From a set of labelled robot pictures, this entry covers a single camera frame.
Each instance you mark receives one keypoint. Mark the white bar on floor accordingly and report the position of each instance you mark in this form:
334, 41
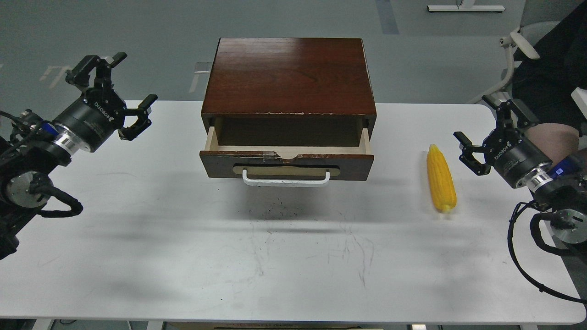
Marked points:
466, 6

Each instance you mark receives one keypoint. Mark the dark wooden cabinet box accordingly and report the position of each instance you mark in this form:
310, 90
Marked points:
289, 76

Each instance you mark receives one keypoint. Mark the yellow corn cob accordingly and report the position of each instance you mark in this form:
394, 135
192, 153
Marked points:
440, 181

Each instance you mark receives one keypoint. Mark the wooden drawer with white handle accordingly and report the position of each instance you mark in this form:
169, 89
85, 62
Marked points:
287, 166

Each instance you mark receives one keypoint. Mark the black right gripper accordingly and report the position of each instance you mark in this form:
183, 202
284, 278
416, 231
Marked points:
512, 157

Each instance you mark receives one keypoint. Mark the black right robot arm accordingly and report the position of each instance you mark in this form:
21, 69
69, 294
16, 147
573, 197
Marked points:
559, 191

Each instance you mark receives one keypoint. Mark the seated person in black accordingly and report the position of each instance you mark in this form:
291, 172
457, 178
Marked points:
545, 86

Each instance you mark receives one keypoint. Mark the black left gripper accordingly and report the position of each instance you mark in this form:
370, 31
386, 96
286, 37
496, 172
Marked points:
93, 117

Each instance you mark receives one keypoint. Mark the white office chair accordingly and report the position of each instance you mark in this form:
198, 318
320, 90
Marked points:
519, 45

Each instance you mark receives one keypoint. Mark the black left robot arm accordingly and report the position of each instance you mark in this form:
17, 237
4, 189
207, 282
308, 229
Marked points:
36, 146

